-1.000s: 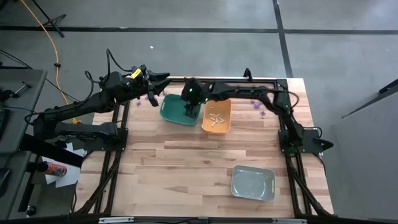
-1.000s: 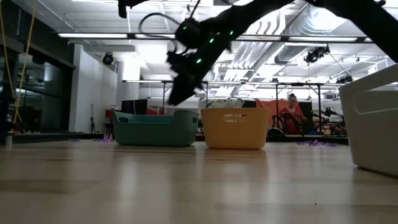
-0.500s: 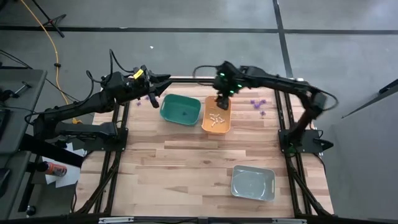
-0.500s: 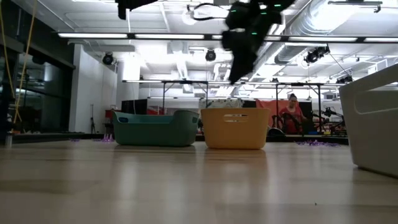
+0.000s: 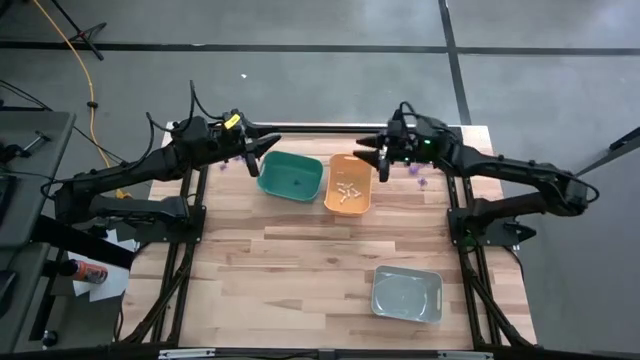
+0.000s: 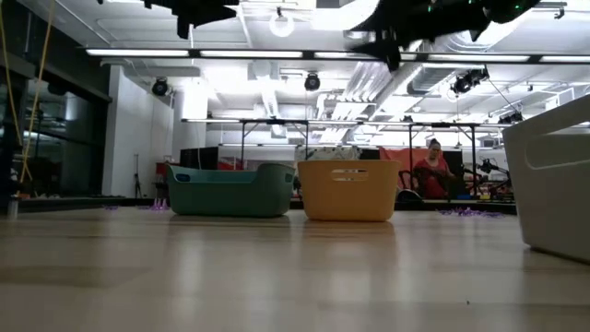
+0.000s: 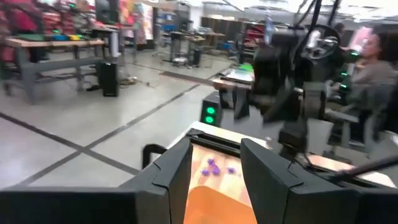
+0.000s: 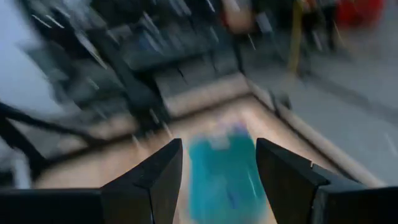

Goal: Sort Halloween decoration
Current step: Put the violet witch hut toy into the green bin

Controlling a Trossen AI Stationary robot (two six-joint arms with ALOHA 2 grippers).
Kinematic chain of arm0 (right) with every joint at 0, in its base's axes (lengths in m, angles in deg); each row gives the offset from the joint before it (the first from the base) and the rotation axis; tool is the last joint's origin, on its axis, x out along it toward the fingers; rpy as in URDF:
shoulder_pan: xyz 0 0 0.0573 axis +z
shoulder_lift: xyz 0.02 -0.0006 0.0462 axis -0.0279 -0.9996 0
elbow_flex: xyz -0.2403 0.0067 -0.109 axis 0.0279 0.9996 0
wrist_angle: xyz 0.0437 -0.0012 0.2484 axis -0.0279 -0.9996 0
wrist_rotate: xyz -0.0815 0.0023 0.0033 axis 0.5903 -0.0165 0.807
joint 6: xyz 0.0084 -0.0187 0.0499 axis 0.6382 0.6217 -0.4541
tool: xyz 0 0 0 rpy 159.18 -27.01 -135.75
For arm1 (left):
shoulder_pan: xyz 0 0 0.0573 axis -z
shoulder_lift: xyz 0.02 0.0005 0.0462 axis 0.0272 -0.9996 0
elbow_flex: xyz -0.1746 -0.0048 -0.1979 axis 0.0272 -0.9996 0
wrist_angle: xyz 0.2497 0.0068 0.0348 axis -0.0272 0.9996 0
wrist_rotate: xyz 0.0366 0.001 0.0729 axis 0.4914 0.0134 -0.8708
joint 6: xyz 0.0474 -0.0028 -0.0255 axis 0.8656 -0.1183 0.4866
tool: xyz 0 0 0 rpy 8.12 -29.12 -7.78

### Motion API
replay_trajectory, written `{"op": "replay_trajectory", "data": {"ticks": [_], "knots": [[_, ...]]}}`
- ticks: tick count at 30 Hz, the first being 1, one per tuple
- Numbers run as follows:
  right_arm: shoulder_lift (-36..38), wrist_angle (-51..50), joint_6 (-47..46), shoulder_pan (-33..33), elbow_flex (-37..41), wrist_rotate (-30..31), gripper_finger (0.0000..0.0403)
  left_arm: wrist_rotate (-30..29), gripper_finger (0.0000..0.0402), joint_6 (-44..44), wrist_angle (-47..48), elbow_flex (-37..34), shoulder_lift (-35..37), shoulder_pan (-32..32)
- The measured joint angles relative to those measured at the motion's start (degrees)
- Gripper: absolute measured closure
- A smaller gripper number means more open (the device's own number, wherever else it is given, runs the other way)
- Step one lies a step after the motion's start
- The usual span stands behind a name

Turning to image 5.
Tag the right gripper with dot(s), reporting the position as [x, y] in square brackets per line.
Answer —
[420, 145]

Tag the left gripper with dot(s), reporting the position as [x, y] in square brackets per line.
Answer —
[235, 137]

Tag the teal plastic basket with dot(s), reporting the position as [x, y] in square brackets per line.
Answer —
[285, 175]

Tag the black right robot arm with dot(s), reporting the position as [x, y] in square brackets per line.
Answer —
[525, 172]

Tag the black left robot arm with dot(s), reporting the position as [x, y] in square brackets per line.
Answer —
[150, 165]

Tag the yellow label tag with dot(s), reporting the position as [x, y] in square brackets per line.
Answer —
[231, 122]

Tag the black table clamp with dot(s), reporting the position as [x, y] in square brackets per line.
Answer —
[398, 117]

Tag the orange plastic basket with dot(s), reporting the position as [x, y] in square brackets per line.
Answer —
[350, 210]

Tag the grey plastic basket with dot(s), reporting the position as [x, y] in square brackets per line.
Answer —
[405, 295]

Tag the black metal beam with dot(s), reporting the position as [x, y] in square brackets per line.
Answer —
[85, 242]

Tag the black tripod stand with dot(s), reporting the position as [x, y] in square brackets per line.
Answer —
[82, 35]

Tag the white paper sheets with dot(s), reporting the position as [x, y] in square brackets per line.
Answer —
[107, 285]

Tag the orange spray can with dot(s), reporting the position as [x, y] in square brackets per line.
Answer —
[87, 272]

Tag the black hand tool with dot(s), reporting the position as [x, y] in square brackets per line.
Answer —
[30, 145]

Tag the grey office desk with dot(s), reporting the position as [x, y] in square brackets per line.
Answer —
[35, 200]

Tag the black metal stand leg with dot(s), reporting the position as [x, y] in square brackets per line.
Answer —
[625, 142]

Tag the black caster wheel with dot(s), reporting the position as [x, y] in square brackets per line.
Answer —
[49, 339]

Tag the black aluminium table frame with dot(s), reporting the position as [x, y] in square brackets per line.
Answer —
[325, 129]

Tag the silver metal bracket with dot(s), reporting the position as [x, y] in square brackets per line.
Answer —
[185, 354]
[465, 355]

